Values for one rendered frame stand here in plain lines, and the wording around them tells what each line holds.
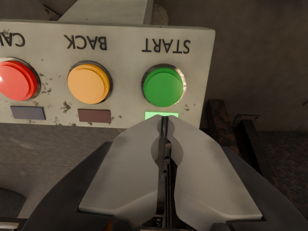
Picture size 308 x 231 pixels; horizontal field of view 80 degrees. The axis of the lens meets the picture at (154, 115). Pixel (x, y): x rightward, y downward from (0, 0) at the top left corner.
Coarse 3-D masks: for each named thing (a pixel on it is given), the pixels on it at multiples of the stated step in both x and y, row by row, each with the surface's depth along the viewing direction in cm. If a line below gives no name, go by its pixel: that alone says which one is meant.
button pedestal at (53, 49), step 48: (96, 0) 26; (144, 0) 26; (0, 48) 18; (48, 48) 18; (96, 48) 18; (144, 48) 17; (192, 48) 17; (0, 96) 20; (48, 96) 20; (144, 96) 19; (192, 96) 19
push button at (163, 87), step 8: (152, 72) 18; (160, 72) 17; (168, 72) 17; (176, 72) 18; (152, 80) 18; (160, 80) 18; (168, 80) 18; (176, 80) 18; (144, 88) 18; (152, 88) 18; (160, 88) 18; (168, 88) 18; (176, 88) 18; (152, 96) 18; (160, 96) 18; (168, 96) 18; (176, 96) 18; (160, 104) 19; (168, 104) 19
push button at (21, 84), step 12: (12, 60) 18; (0, 72) 18; (12, 72) 18; (24, 72) 18; (0, 84) 18; (12, 84) 18; (24, 84) 18; (36, 84) 19; (12, 96) 19; (24, 96) 19
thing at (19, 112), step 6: (12, 108) 21; (18, 108) 20; (24, 108) 20; (30, 108) 20; (36, 108) 20; (42, 108) 20; (18, 114) 21; (24, 114) 21; (30, 114) 21; (36, 114) 21; (42, 114) 21
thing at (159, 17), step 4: (156, 4) 66; (156, 8) 64; (160, 8) 65; (152, 12) 60; (156, 12) 61; (160, 12) 63; (164, 12) 65; (152, 16) 58; (156, 16) 59; (160, 16) 60; (164, 16) 63; (152, 20) 56; (156, 20) 57; (160, 20) 58; (164, 20) 61; (152, 24) 54; (156, 24) 55; (160, 24) 56; (164, 24) 58; (168, 24) 66; (116, 128) 38; (120, 128) 38; (124, 128) 38; (120, 132) 39; (164, 132) 38
